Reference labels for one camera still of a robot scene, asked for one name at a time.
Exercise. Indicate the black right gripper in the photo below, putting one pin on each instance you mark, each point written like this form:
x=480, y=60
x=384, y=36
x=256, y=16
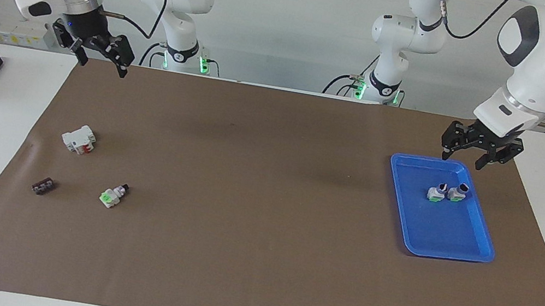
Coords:
x=86, y=27

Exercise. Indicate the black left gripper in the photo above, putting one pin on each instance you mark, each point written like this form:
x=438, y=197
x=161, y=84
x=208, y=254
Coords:
x=490, y=141

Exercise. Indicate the white box with yellow label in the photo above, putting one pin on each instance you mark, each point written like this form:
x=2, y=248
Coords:
x=21, y=34

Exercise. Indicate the white circuit breaker red lever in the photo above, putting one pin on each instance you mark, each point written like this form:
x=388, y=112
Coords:
x=78, y=139

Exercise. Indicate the blue plastic tray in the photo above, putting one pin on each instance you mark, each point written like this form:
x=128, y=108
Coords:
x=426, y=228

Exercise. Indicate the small dark terminal block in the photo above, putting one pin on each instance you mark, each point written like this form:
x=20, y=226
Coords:
x=43, y=186

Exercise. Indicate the white green push button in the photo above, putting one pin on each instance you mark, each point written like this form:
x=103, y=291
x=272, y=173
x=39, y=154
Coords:
x=111, y=196

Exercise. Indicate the brown table mat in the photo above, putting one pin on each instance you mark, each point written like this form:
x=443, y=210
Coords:
x=238, y=225

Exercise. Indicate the white rotary switch green base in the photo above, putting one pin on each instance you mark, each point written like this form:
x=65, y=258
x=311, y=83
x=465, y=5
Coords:
x=456, y=194

